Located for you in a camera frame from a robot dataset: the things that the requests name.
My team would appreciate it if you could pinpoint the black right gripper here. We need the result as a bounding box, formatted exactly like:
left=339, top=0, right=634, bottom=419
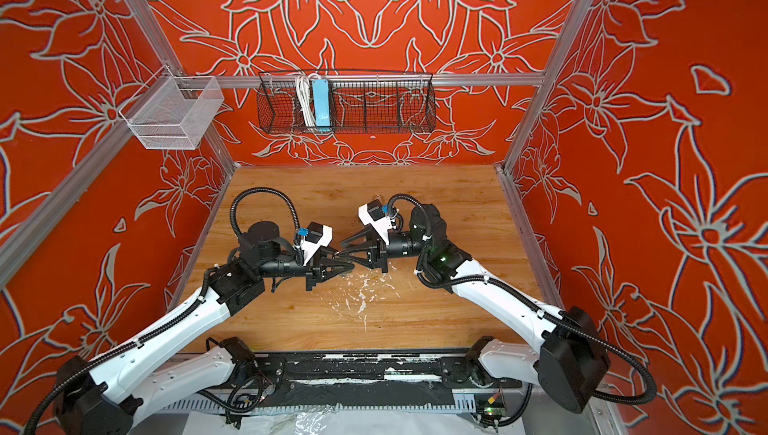
left=341, top=226, right=435, bottom=277

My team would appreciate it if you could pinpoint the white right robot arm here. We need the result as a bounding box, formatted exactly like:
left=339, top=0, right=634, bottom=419
left=340, top=193, right=657, bottom=413

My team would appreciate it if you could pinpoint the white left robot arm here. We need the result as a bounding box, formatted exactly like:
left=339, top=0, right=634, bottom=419
left=23, top=187, right=354, bottom=434

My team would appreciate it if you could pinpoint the light blue box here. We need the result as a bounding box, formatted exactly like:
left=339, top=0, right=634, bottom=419
left=312, top=78, right=331, bottom=132

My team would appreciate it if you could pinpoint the aluminium horizontal rear bar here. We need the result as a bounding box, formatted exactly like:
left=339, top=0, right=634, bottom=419
left=213, top=72, right=544, bottom=89

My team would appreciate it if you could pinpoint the white mesh basket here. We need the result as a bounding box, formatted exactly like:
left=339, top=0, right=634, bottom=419
left=121, top=75, right=224, bottom=150

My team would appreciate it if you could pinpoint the aluminium left side bar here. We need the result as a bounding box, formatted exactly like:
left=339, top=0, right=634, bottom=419
left=1, top=123, right=132, bottom=288

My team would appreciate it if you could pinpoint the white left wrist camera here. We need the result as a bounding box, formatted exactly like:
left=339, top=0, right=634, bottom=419
left=298, top=222, right=333, bottom=266

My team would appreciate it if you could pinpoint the black wire basket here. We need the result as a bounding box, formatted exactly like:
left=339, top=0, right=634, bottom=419
left=255, top=70, right=437, bottom=135

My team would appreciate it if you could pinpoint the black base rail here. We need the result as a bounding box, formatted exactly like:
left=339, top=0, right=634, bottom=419
left=211, top=348, right=524, bottom=411

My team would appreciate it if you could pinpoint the white cable bundle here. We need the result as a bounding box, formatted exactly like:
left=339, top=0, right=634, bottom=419
left=295, top=74, right=316, bottom=129

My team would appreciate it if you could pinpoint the aluminium frame post right rear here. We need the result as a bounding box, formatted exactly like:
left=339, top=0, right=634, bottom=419
left=501, top=0, right=594, bottom=175

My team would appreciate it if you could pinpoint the aluminium frame post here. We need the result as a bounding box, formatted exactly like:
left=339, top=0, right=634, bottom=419
left=501, top=0, right=594, bottom=175
left=124, top=0, right=186, bottom=76

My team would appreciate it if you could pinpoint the aluminium frame post left rear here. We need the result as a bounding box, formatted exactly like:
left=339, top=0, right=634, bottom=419
left=124, top=0, right=186, bottom=76

